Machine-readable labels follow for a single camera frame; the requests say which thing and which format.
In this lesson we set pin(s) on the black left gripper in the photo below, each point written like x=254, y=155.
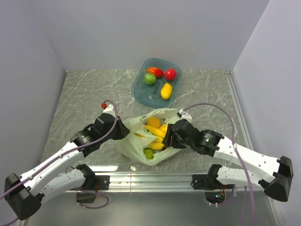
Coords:
x=123, y=131

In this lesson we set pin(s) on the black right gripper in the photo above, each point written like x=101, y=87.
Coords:
x=167, y=141

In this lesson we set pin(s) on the pale green plastic bag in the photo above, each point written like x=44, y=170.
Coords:
x=133, y=145

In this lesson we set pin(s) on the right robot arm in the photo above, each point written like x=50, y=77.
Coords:
x=272, y=175

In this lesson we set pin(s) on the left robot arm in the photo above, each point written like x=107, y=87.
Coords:
x=26, y=193

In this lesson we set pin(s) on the green fruit in bag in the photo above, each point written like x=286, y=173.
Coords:
x=149, y=153

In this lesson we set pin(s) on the orange round fruit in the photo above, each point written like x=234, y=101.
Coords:
x=153, y=122

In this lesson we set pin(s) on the green round fruit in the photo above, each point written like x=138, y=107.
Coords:
x=149, y=78

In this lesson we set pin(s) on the yellow banana bunch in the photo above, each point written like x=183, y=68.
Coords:
x=159, y=134

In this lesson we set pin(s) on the teal plastic tray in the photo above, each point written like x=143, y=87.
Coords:
x=149, y=95

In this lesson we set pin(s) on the yellow mango in tray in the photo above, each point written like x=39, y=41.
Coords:
x=166, y=91

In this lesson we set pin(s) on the red apple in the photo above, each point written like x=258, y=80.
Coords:
x=170, y=74

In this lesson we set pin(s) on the red orange mango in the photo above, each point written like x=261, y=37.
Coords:
x=158, y=73

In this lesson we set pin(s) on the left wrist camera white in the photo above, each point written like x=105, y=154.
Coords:
x=108, y=108

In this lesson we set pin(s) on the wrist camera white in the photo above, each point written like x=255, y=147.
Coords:
x=108, y=108
x=184, y=115

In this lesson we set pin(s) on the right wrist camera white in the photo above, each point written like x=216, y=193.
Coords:
x=184, y=115

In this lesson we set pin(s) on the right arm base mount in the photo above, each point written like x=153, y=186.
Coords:
x=215, y=192

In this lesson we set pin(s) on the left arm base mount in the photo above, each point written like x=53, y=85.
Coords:
x=88, y=193

